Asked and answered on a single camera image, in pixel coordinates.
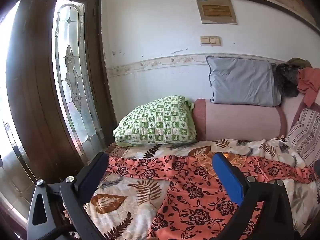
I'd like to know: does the salmon cloth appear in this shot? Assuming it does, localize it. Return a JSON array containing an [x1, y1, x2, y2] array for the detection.
[[297, 67, 320, 108]]

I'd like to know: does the pink sofa backrest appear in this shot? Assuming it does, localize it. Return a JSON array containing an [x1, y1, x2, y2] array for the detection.
[[277, 94, 320, 133]]

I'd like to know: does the green checked pillow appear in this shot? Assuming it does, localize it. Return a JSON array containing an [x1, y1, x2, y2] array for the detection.
[[113, 95, 196, 147]]

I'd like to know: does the beige light switch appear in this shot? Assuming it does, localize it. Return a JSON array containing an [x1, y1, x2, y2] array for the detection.
[[200, 36, 222, 47]]

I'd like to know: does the dark fuzzy cloth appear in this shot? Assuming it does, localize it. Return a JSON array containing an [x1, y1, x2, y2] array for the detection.
[[272, 63, 300, 98]]

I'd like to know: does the brown bed cover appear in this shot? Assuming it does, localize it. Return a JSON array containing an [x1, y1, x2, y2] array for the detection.
[[105, 142, 131, 158]]

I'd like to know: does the striped floral cushion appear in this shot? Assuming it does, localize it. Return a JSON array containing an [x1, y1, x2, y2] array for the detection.
[[287, 108, 320, 167]]

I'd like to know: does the olive cloth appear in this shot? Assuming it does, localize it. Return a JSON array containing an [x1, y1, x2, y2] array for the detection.
[[286, 57, 313, 68]]

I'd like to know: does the pink bolster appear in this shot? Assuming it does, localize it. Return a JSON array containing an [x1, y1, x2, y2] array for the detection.
[[192, 98, 287, 142]]

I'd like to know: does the grey pillow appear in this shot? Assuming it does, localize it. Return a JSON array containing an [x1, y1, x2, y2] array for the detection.
[[205, 55, 282, 107]]

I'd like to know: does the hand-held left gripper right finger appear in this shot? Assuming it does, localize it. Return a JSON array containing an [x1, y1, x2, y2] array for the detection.
[[212, 151, 295, 240]]

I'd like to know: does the wooden door with stained glass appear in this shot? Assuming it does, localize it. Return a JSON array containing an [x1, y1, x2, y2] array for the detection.
[[0, 0, 118, 230]]

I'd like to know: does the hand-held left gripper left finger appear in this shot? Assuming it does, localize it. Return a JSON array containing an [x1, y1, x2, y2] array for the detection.
[[27, 151, 110, 240]]

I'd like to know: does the wall plaque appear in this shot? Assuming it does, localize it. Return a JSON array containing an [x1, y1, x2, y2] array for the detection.
[[196, 0, 238, 25]]

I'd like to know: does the leaf print blanket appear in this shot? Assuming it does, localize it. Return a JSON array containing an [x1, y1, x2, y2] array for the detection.
[[84, 136, 320, 240]]

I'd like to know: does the orange floral garment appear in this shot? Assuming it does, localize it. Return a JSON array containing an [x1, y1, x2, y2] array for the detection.
[[106, 152, 320, 240]]

